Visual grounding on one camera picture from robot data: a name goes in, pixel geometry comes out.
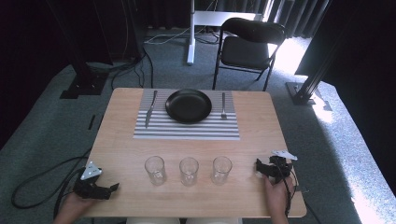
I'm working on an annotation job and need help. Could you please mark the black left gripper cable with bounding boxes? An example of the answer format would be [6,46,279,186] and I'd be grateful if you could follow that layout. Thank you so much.
[10,147,93,220]

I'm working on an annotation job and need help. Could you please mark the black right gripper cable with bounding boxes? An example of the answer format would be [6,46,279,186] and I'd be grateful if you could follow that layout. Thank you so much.
[274,158,299,218]

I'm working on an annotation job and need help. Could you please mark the grey striped placemat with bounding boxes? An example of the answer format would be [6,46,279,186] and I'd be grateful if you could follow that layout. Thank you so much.
[133,89,241,141]

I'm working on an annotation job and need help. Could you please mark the silver fork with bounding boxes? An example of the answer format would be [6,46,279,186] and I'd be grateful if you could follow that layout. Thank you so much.
[220,91,228,120]

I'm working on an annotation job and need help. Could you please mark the black folding chair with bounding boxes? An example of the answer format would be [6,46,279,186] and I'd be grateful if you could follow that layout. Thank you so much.
[212,17,287,92]

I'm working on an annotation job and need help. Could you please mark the black round plate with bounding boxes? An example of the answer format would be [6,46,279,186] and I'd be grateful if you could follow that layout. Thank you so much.
[164,88,213,124]

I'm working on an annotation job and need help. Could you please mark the dark grey curtain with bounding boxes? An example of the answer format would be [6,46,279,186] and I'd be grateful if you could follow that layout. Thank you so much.
[214,0,332,39]

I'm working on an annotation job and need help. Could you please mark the black metal stand with base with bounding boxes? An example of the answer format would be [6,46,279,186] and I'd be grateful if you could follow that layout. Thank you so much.
[46,0,110,100]
[285,31,347,106]

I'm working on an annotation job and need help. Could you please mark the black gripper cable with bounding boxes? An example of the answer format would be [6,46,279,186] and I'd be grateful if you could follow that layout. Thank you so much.
[274,158,299,218]
[10,147,93,220]

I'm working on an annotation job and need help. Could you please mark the person's right hand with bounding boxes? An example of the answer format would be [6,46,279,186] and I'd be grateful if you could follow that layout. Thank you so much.
[262,173,296,218]

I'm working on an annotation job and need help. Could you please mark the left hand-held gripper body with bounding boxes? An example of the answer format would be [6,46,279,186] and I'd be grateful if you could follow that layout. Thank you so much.
[73,161,112,201]

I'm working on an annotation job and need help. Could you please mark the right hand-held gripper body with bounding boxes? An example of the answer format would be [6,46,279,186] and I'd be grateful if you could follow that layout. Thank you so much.
[263,149,299,185]

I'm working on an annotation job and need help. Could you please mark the clear drinking glass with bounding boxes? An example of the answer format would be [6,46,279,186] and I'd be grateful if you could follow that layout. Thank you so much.
[178,157,200,188]
[144,155,167,187]
[210,155,233,187]

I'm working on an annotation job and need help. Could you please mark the white floor cable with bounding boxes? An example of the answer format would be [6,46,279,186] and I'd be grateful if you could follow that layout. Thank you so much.
[143,26,191,46]

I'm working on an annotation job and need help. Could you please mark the person's left hand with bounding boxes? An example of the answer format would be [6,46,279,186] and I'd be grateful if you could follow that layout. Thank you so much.
[51,191,96,224]

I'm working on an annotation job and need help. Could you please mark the white desk with leg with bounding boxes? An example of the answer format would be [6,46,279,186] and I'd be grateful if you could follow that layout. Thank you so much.
[186,0,269,66]

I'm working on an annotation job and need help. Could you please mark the silver table knife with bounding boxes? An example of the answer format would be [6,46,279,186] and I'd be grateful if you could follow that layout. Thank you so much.
[145,90,159,129]

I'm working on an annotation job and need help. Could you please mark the black floor cables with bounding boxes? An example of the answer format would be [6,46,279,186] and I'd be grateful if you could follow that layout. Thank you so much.
[109,43,155,91]

